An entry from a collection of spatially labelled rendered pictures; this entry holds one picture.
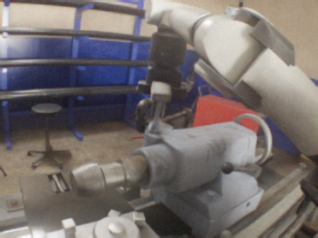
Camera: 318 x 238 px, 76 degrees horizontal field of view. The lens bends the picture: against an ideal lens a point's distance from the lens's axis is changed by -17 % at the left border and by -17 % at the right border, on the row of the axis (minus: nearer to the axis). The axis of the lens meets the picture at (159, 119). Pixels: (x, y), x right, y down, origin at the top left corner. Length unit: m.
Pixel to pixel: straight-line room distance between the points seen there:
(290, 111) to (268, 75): 0.06
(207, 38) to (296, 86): 0.14
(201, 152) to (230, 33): 0.39
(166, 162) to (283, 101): 0.38
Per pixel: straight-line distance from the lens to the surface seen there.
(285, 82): 0.32
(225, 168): 0.67
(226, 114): 3.06
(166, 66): 0.57
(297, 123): 0.35
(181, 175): 0.64
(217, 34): 0.35
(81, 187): 0.54
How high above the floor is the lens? 1.42
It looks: 18 degrees down
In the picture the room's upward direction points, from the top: 8 degrees clockwise
